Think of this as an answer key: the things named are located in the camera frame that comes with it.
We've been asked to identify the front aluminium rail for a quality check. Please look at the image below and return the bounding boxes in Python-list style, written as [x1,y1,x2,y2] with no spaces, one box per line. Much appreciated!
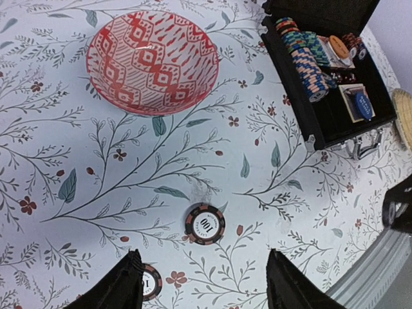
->
[326,229,411,308]

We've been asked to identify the blue small blind button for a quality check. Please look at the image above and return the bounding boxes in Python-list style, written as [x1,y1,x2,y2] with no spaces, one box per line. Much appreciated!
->
[353,92,374,121]

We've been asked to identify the blue white chip row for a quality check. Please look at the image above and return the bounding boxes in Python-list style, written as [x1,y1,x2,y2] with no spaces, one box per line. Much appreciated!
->
[275,17,337,103]

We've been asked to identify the black poker case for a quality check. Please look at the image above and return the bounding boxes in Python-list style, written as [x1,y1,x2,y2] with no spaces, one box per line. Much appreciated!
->
[261,1,397,154]

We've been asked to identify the red card deck box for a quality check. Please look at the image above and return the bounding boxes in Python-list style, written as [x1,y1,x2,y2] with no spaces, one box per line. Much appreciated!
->
[318,36,355,69]

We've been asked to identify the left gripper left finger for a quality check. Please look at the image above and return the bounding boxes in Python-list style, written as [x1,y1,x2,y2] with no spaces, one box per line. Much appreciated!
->
[67,249,144,309]

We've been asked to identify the blue card deck box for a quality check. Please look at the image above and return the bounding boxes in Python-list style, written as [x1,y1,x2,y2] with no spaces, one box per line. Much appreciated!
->
[338,84,375,123]

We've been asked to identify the red dice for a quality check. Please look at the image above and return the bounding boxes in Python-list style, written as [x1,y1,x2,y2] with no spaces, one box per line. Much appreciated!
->
[330,71,357,83]

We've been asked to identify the chrome case handle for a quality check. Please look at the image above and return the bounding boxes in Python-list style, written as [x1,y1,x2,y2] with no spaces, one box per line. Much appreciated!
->
[350,128,384,160]

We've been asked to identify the green chip row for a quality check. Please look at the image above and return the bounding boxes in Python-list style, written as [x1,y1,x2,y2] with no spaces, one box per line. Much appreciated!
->
[302,31,330,67]

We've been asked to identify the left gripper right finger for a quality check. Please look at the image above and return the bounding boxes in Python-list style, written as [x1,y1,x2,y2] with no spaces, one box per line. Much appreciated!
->
[267,249,344,309]

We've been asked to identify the poker chip low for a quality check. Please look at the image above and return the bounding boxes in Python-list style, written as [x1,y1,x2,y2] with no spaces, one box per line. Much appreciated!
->
[185,203,226,245]

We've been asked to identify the poker chip far left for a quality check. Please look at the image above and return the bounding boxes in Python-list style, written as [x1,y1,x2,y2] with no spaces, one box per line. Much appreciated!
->
[142,263,163,302]

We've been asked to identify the orange chip stack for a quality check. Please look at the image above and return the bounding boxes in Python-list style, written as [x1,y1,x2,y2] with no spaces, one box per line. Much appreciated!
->
[342,33,368,61]

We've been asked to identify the orange big blind button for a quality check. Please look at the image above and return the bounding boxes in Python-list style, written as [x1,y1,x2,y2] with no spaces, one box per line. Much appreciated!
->
[328,35,350,59]

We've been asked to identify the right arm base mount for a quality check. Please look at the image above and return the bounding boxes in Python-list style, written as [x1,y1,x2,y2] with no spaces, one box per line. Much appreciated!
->
[382,176,411,234]

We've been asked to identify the woven bamboo tray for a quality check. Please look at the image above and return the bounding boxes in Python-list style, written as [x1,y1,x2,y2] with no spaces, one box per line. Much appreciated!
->
[391,88,412,151]

